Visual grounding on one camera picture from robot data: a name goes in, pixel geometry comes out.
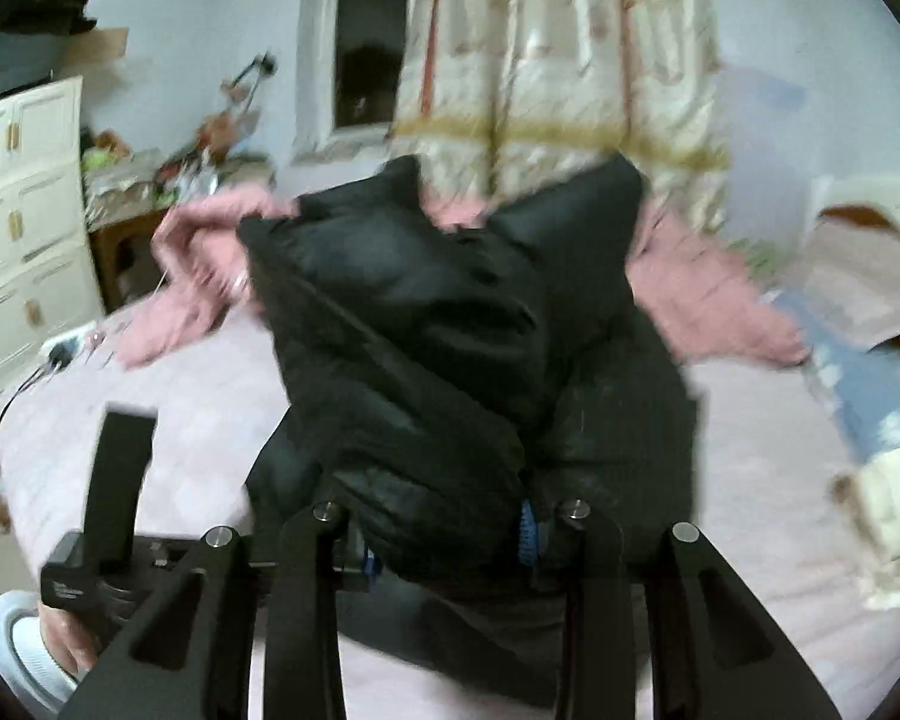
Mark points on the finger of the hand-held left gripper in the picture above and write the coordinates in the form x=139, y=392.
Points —
x=124, y=480

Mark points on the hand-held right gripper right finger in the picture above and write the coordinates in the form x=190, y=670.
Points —
x=529, y=532

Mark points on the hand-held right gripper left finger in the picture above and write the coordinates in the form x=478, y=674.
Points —
x=307, y=577

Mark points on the black puffer jacket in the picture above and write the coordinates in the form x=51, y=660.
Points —
x=420, y=352

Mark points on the person's left hand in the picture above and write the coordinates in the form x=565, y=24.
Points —
x=71, y=641

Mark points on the bed with pink sheet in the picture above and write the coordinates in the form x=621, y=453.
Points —
x=195, y=427

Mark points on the white power strip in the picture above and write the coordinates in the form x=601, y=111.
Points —
x=64, y=352

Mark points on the pink quilt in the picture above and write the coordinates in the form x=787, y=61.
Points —
x=195, y=277

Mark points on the white drawer cabinet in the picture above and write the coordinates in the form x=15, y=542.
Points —
x=30, y=240

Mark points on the cluttered wooden side table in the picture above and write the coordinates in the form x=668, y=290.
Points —
x=165, y=165

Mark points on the blue floral pillow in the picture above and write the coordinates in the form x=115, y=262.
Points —
x=862, y=390

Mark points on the pink pillow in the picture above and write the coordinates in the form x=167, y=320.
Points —
x=870, y=285

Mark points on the cardboard box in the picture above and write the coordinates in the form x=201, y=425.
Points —
x=97, y=49

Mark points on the dark bag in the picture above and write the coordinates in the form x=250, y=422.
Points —
x=30, y=30

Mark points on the tree print curtain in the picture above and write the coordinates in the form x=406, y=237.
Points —
x=555, y=52

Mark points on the white and wooden headboard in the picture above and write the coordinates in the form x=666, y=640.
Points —
x=870, y=187

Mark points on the wall lamp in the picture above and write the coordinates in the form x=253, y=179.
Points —
x=264, y=64

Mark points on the pale lilac wall sheet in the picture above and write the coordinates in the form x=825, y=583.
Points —
x=757, y=150

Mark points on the white frame window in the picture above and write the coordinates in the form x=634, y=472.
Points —
x=367, y=52

